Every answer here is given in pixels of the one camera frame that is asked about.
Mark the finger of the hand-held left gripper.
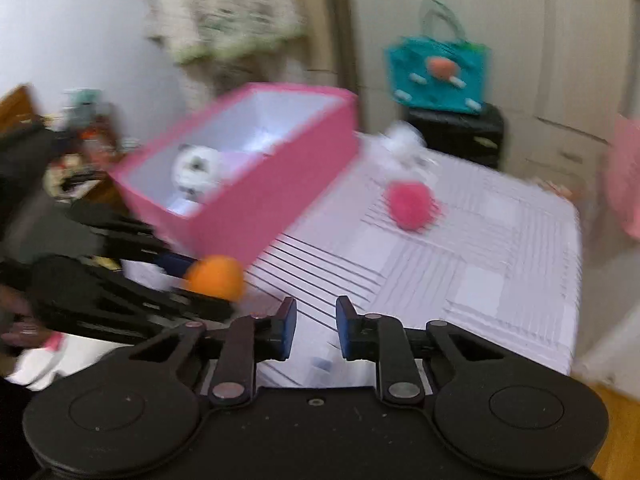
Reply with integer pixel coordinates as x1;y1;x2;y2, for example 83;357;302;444
30;255;238;343
70;202;198;278

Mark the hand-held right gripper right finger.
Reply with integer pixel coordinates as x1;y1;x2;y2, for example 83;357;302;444
335;295;506;406

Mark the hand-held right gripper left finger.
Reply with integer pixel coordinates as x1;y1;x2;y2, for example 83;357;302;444
129;296;298;407

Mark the orange soft ball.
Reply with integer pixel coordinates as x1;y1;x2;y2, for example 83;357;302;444
184;255;247;303

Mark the white plush toy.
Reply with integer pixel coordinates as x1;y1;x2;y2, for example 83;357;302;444
171;144;223;203

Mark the pink cardboard box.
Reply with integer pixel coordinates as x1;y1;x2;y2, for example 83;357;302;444
107;82;361;268

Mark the person's left hand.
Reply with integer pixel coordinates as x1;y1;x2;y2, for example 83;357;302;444
0;282;56;356

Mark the white pink cloth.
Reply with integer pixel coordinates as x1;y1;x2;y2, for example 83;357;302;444
10;332;132;392

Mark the cluttered wooden side table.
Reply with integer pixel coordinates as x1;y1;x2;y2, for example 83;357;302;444
0;85;146;221

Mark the pink fuzzy ball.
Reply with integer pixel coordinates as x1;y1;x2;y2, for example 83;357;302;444
385;182;443;233

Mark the white gauze scrunchie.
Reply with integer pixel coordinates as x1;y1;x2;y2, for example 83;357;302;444
372;121;436;181

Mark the black suitcase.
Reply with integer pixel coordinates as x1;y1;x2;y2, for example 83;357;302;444
405;102;505;171

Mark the cream green fleece pajama top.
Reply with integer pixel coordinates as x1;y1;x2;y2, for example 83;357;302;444
145;0;308;66

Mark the teal felt handbag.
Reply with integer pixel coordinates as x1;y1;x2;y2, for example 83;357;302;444
384;0;491;113

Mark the pink paper bag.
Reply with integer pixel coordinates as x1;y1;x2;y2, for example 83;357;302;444
602;115;640;241

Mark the beige wardrobe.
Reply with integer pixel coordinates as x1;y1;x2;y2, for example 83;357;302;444
320;0;636;196

